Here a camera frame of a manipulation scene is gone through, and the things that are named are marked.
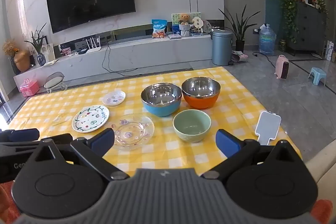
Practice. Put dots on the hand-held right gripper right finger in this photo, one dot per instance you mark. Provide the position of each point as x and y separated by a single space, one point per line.
225 141

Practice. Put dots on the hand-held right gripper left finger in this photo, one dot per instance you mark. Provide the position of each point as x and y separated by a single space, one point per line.
105 140

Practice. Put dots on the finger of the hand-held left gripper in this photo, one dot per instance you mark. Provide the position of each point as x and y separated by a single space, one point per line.
21 134

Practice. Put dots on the white fruit pattern plate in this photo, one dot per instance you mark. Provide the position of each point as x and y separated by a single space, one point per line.
90 119

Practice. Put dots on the clear glass plate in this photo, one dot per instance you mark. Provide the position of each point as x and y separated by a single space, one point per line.
134 132

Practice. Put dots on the green ceramic bowl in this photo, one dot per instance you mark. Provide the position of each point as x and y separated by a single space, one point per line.
191 134

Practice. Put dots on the small white plate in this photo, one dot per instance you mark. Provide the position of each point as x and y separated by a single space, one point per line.
113 98

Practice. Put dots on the orange steel bowl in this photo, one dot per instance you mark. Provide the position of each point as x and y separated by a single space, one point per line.
200 103

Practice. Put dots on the blue steel bowl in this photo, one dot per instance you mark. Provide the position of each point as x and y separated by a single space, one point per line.
161 108

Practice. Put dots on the orange cloth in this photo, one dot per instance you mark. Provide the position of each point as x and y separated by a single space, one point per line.
6 197

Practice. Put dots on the white hand mirror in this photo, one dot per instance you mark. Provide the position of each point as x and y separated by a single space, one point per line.
267 124

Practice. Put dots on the pink storage box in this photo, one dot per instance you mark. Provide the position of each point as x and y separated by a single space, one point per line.
29 87

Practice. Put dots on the yellow checked tablecloth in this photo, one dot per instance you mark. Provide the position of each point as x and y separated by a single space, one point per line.
131 92

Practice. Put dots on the small grey chair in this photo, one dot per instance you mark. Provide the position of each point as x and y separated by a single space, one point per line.
53 81

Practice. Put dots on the bronze vase with dried flowers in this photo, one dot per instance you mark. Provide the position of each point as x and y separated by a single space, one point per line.
22 61

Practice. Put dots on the blue vase with green plant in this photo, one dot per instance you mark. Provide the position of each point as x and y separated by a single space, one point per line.
40 58

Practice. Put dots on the patterned pink bag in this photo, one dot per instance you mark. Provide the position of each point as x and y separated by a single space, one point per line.
240 56

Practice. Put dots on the white router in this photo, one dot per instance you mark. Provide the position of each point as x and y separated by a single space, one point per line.
93 50

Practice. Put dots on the grey-blue trash can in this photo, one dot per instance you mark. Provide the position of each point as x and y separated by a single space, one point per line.
221 48

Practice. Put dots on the pink space heater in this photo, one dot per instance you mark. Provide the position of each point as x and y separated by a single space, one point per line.
282 66

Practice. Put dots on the pink card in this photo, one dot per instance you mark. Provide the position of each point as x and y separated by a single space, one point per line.
65 51

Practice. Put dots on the potted long-leaf plant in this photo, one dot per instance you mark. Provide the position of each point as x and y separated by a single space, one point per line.
239 45

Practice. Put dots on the beige sofa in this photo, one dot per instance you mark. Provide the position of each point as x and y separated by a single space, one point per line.
323 169

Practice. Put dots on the white marble television console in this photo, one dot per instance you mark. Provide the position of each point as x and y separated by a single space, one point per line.
157 53

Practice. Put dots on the blue water jug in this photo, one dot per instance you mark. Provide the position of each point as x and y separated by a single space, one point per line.
267 41

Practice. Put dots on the blue plastic stool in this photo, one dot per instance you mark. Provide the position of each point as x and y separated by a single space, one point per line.
316 71

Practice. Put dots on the white flat box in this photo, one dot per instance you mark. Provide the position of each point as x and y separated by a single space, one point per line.
174 36

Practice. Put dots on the decorative display plate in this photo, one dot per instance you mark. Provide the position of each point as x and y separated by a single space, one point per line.
207 26

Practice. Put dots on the teddy bear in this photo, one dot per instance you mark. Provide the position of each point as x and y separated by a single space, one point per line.
185 27

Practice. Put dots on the white round hand fan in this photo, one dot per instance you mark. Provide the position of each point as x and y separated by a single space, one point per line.
197 22

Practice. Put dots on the blue snack bag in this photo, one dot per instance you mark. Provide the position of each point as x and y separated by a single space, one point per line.
159 28

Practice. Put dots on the grey dresser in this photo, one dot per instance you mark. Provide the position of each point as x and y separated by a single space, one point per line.
307 24

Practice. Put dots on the white photo frame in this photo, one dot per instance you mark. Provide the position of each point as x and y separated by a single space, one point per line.
48 52

